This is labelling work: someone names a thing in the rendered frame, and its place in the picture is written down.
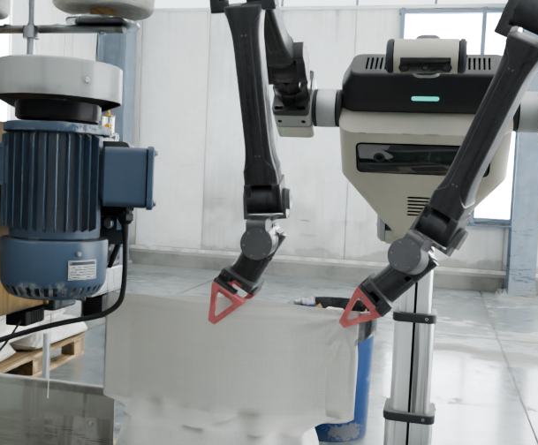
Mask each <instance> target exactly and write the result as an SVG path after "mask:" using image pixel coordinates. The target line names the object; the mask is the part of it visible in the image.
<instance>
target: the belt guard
mask: <svg viewBox="0 0 538 445"><path fill-rule="evenodd" d="M122 90H123V71H122V70H121V69H120V68H118V67H116V66H114V65H112V64H106V63H102V62H98V61H94V60H88V59H82V58H76V57H61V56H49V55H7V56H1V57H0V100H1V101H2V102H5V103H7V104H9V105H10V106H12V107H13V108H15V102H16V101H17V100H19V99H51V98H60V99H66V100H67V101H74V102H86V103H92V104H95V105H98V106H100V108H102V112H104V111H107V110H110V109H115V108H116V107H119V106H122ZM102 112H101V113H102Z"/></svg>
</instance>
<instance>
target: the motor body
mask: <svg viewBox="0 0 538 445"><path fill-rule="evenodd" d="M4 131H6V133H4V134H2V143H4V157H3V185H1V203H0V224H2V225H3V226H5V227H7V228H9V235H3V236H1V237H0V281H1V283H2V285H3V286H4V288H5V290H6V291H7V292H9V293H10V294H12V295H13V296H15V297H19V298H27V299H36V300H68V299H77V298H86V297H90V296H92V295H94V294H95V293H97V292H98V291H99V290H100V289H101V287H102V286H103V284H104V283H105V280H106V272H107V255H108V252H109V251H110V247H109V246H108V239H107V238H104V237H100V227H101V200H98V171H99V153H102V144H103V138H109V137H110V128H109V127H107V126H102V125H97V124H82V123H72V122H60V121H45V120H7V121H4ZM5 146H7V181H6V183H5V182H4V166H5Z"/></svg>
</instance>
